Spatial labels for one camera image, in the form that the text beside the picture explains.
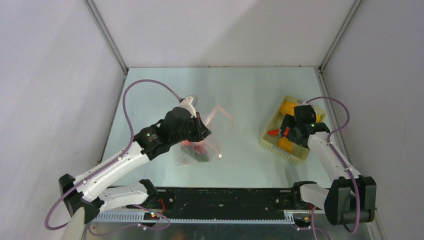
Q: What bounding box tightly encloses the orange mango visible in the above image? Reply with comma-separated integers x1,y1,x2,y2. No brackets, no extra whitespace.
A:
277,138,293,154

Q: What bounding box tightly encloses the yellow bell pepper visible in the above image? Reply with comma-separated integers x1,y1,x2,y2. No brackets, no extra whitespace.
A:
279,101,322,123

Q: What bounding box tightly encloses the orange carrot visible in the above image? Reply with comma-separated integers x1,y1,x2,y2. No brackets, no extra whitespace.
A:
267,127,290,138

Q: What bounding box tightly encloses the clear zip top bag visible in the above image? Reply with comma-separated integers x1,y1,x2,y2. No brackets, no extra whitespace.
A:
174,105,234,166

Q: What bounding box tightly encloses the red chili pepper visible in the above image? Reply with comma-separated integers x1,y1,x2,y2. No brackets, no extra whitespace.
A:
193,145,208,155

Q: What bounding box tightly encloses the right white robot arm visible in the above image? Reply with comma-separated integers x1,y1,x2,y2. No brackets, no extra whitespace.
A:
279,105,377,226

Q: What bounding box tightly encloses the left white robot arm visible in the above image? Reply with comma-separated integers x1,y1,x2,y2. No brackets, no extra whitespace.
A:
59,107,212,224

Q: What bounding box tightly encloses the cream perforated plastic basket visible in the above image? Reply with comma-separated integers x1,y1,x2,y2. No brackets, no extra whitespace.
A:
260,95,310,164

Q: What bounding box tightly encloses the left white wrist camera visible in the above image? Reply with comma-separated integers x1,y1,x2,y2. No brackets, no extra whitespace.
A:
179,95,198,117

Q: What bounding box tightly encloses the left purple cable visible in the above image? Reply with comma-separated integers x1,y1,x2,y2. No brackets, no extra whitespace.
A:
44,79,183,231

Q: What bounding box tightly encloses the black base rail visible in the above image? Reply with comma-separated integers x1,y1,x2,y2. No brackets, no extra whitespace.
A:
125,178,326,221

